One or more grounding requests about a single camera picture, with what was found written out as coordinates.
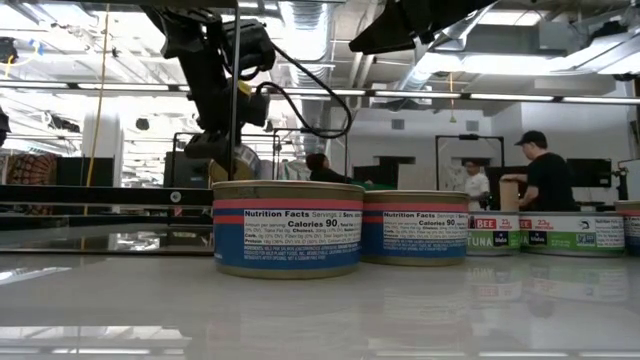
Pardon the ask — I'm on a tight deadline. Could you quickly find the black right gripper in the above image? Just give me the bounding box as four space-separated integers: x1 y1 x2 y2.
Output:
348 0 497 55

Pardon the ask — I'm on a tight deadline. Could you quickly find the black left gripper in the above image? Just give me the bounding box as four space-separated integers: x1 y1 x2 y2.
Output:
183 54 271 161

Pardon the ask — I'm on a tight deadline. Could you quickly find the Bumble Bee tuna can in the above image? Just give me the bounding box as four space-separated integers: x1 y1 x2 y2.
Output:
208 143 262 184
466 209 522 258
518 210 627 259

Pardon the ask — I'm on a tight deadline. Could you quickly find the Wild Planet salmon can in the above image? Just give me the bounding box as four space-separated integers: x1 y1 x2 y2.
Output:
613 199 640 257
360 189 470 267
211 179 365 280

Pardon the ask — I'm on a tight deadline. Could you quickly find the long ceiling light strip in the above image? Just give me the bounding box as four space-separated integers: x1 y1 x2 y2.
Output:
0 81 640 106

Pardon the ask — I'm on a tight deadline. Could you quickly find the pale draped cloth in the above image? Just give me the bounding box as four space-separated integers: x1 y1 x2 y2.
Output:
259 158 311 182

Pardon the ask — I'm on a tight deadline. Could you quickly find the white pillar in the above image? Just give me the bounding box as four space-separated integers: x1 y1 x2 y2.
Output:
81 112 125 160

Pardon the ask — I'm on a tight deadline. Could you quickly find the person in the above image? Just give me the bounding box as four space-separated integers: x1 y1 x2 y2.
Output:
304 152 374 185
499 129 580 213
462 158 492 212

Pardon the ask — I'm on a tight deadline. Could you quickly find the black partition panel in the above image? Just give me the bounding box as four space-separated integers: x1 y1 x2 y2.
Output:
55 157 115 188

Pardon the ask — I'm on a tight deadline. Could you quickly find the black cabinet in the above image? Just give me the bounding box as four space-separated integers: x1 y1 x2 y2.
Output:
352 155 417 191

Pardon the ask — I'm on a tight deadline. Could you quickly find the white patterned cloth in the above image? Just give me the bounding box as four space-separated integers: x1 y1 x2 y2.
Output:
444 164 469 194

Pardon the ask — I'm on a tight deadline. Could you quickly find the patterned tapestry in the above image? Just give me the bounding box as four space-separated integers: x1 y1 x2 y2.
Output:
0 152 59 187

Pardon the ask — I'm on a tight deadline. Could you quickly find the tan cardboard box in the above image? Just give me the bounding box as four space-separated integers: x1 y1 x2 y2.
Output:
498 173 522 213

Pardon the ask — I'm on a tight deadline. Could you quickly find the black tripod stand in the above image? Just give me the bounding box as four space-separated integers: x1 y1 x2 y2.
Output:
610 158 632 202

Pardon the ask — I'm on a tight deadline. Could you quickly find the black metal shelf frame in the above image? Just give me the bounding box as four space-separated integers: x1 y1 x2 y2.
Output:
0 0 242 257

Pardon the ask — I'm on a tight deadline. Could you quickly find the spiral ceiling air duct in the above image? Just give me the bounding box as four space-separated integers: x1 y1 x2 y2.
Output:
278 0 337 161

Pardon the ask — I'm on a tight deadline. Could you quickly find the black tube frame stand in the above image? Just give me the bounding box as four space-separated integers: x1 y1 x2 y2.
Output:
272 127 350 184
433 133 506 211

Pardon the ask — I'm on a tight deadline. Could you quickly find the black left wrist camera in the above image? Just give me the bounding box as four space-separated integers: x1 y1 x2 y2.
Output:
222 18 277 74

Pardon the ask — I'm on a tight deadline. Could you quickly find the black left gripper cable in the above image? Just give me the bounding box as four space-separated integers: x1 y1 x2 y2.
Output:
253 42 354 140

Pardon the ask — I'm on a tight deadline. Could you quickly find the yellow hanging cable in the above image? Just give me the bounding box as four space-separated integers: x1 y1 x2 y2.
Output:
81 3 111 217

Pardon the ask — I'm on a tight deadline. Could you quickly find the black table edge rail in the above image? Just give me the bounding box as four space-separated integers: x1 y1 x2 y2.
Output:
0 213 216 232

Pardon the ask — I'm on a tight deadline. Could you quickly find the black ceiling camera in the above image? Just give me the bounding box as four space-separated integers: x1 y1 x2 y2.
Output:
0 37 19 65

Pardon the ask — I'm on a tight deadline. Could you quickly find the black wall monitor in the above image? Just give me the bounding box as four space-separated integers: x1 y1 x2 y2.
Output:
566 157 613 189

